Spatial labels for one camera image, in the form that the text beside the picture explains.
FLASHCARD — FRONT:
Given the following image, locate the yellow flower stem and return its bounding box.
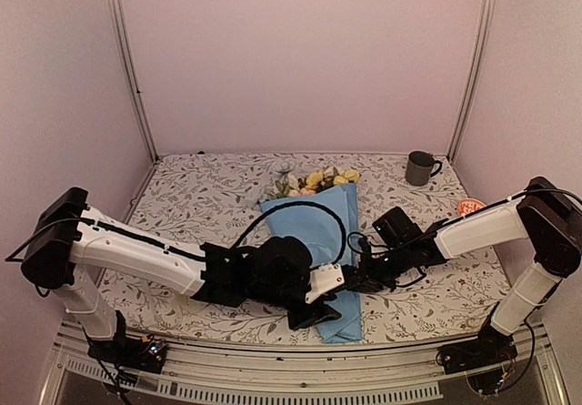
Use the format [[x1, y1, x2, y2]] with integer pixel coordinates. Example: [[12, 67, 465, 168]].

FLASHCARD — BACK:
[[304, 167, 360, 193]]

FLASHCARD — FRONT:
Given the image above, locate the orange patterned bowl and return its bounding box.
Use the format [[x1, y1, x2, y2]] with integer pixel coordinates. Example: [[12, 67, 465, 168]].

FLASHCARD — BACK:
[[457, 198, 486, 217]]

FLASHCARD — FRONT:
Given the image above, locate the grey metal mug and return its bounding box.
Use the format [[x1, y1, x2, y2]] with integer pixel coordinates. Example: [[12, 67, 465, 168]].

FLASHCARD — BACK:
[[405, 150, 443, 187]]

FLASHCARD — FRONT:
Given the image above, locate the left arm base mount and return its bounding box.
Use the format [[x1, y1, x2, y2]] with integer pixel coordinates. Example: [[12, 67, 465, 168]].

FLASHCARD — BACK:
[[86, 335, 168, 374]]

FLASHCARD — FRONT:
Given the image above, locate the right aluminium frame post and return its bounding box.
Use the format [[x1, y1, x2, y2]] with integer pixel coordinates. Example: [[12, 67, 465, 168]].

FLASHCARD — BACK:
[[447, 0, 496, 165]]

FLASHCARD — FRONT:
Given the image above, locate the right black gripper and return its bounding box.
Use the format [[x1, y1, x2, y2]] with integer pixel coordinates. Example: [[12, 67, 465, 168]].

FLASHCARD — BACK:
[[352, 242, 413, 292]]

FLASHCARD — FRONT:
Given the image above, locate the floral patterned table mat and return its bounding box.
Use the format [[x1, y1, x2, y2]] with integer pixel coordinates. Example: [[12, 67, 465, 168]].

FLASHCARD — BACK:
[[99, 153, 509, 346]]

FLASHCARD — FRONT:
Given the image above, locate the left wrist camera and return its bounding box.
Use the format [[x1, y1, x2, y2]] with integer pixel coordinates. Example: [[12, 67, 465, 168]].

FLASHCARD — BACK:
[[305, 264, 345, 304]]

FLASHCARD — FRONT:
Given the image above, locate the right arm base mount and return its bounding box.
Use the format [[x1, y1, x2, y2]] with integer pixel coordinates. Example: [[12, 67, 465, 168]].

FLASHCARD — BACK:
[[436, 336, 517, 396]]

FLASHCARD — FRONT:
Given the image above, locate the front aluminium rail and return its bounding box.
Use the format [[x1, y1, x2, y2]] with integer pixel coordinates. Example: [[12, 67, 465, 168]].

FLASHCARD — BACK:
[[38, 318, 569, 405]]

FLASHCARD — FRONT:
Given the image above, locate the blue hydrangea stem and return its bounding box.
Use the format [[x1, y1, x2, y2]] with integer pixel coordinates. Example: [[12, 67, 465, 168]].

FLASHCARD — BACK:
[[252, 160, 295, 204]]

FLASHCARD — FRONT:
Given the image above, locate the left aluminium frame post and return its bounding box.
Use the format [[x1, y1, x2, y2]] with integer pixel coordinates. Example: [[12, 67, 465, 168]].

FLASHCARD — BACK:
[[108, 0, 158, 162]]

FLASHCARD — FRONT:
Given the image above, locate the blue wrapping paper sheet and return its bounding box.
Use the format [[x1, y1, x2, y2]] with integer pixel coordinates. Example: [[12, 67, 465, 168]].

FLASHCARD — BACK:
[[260, 183, 363, 344]]

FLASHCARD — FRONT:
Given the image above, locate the left black braided cable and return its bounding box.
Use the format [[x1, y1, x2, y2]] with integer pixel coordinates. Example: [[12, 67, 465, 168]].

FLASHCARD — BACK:
[[231, 200, 347, 269]]

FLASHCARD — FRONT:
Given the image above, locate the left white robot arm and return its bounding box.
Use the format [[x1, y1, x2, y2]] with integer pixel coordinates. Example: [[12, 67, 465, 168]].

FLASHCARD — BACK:
[[6, 187, 344, 363]]

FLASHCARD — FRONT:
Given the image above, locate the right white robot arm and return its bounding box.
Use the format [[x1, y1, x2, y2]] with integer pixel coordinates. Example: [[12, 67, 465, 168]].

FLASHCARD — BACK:
[[346, 177, 581, 365]]

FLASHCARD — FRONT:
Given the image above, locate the aluminium frame post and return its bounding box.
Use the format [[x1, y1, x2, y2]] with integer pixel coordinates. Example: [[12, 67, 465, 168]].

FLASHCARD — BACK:
[[108, 0, 158, 162], [447, 0, 496, 165]]

